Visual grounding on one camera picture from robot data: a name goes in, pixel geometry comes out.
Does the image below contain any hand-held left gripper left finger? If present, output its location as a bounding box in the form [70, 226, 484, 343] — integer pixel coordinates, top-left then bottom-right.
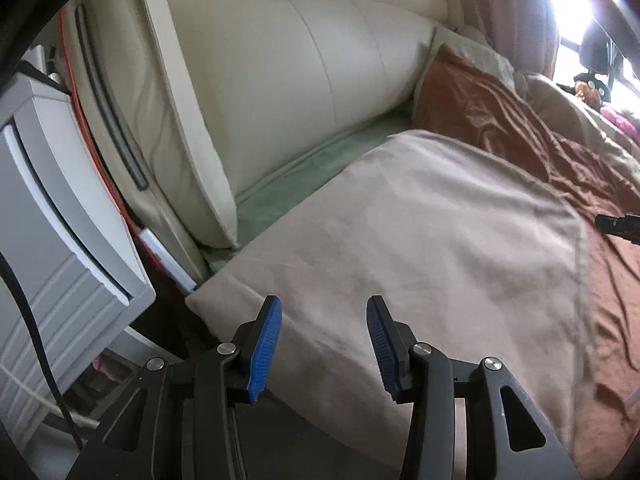
[65, 295, 283, 480]

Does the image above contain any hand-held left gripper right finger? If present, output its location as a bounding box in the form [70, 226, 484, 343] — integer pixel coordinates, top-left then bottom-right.
[366, 295, 578, 480]

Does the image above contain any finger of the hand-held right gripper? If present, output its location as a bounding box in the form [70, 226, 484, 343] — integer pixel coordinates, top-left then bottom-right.
[595, 212, 640, 231]
[606, 226, 640, 247]

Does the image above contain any beige jacket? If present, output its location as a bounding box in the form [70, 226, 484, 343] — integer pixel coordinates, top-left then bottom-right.
[185, 130, 593, 461]

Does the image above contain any pink cloth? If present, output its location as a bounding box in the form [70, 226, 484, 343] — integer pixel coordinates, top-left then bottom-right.
[600, 105, 640, 133]

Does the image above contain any beige duvet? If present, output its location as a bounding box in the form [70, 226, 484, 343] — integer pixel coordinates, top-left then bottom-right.
[522, 72, 640, 181]

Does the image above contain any brown plush toy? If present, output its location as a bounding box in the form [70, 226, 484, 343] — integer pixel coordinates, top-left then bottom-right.
[575, 82, 601, 108]

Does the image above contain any black plush toy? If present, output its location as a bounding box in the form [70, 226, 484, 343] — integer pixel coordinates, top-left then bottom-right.
[572, 72, 610, 96]

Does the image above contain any brown duvet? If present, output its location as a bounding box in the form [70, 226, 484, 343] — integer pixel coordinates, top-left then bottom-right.
[412, 42, 640, 241]

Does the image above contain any dark hanging coat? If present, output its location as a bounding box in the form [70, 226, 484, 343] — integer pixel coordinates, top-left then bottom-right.
[577, 25, 626, 81]

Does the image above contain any light green mattress pad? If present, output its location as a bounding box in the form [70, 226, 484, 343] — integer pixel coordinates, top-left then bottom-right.
[202, 112, 416, 276]

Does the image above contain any light green pillow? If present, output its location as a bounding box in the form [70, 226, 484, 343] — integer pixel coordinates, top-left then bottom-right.
[415, 25, 516, 106]

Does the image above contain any window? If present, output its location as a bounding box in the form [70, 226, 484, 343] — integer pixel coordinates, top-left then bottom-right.
[550, 0, 640, 106]

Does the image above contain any pink curtain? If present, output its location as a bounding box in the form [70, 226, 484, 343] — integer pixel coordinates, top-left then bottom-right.
[475, 0, 563, 78]

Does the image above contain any grey white drawer nightstand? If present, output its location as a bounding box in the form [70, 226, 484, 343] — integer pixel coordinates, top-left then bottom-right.
[0, 45, 157, 441]

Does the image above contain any cream leather headboard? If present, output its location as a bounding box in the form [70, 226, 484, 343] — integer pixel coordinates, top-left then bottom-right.
[65, 0, 448, 296]

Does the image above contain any white cable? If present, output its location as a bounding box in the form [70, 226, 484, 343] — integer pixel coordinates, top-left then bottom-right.
[0, 360, 101, 431]

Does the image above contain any red cable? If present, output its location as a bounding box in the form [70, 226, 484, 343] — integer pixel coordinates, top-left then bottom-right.
[57, 10, 166, 271]

